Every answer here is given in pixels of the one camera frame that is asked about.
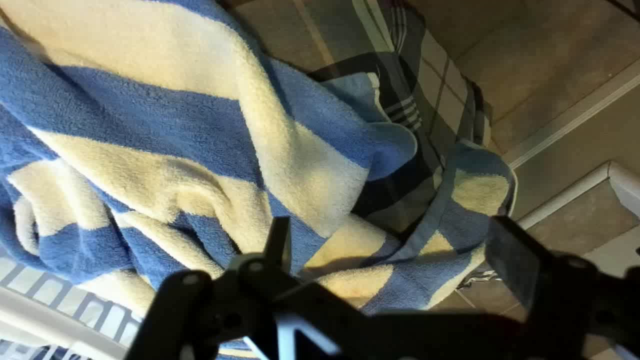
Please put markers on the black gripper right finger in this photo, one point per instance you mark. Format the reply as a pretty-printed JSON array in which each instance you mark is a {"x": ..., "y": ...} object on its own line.
[{"x": 517, "y": 256}]

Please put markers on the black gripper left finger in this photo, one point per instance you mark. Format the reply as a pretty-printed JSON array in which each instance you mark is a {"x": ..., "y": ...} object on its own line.
[{"x": 279, "y": 242}]

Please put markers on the white and blue striped towel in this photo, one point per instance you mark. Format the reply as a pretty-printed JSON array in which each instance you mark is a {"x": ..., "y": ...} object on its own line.
[{"x": 167, "y": 126}]

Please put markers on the white plastic laundry basket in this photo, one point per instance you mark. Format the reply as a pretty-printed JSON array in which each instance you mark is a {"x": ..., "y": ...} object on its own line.
[{"x": 52, "y": 301}]

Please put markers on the plaid pillow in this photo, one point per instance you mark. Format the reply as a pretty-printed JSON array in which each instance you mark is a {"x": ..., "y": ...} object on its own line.
[{"x": 426, "y": 80}]

